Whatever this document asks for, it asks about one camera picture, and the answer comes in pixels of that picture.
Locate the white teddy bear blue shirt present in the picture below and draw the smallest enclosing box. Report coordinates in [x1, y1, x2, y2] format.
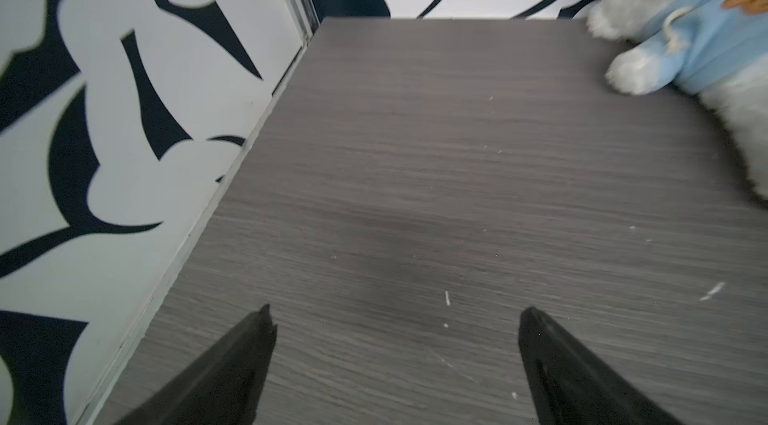
[586, 0, 767, 199]

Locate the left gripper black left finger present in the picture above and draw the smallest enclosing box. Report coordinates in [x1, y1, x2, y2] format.
[119, 304, 278, 425]

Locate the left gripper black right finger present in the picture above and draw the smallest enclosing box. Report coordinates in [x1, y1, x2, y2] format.
[518, 307, 681, 425]

